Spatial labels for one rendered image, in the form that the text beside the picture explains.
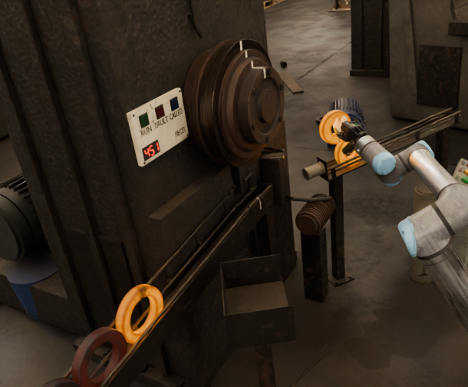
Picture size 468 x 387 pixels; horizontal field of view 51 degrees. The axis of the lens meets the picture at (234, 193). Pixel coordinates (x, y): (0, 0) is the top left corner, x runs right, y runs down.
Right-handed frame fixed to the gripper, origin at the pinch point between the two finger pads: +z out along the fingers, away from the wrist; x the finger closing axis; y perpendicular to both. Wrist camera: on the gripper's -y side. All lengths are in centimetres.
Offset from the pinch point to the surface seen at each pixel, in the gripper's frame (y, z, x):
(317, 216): -30.6, -22.6, 19.7
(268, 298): -9, -66, 68
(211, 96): 41, -17, 67
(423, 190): -27, -32, -31
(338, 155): -14.1, -6.2, 0.0
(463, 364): -63, -96, -10
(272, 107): 28, -15, 42
